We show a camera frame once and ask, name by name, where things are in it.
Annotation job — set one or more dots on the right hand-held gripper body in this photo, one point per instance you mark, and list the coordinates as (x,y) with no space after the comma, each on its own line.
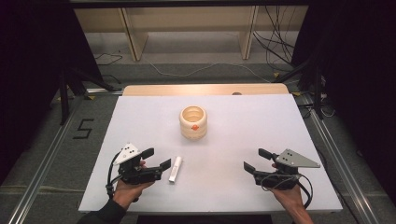
(286,177)

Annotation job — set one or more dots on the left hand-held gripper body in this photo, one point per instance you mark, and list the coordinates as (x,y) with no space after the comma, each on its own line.
(134,172)

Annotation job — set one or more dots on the small white tube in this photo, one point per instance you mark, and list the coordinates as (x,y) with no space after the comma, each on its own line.
(175,169)

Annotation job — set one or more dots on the cream ringed cup orange mark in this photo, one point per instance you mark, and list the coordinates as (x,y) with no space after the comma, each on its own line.
(193,129)

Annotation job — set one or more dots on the person's right hand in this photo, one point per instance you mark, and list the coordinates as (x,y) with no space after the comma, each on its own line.
(291,197)

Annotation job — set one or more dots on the person's left hand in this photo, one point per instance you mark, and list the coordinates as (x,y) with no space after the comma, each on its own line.
(126,193)

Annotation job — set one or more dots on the white board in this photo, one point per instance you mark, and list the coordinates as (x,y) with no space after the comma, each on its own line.
(218,174)

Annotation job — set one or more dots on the yellow tape marker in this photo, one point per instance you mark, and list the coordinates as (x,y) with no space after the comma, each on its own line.
(90,97)
(296,93)
(276,75)

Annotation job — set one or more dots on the light wooden table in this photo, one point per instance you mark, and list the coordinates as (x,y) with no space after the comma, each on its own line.
(186,90)

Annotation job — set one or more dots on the short aluminium bar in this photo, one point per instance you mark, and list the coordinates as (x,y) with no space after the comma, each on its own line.
(104,91)

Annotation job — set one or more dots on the black metal stand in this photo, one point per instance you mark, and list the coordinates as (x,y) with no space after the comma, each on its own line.
(317,93)
(64,99)

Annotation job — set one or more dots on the dark curtain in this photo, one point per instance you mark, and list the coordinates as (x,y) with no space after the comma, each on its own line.
(364,77)
(31,62)

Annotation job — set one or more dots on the aluminium floor rail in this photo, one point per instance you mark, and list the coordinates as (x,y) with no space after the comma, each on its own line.
(40,174)
(345,174)

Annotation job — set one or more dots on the light wooden desk frame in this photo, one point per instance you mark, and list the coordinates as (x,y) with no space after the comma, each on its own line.
(137,40)

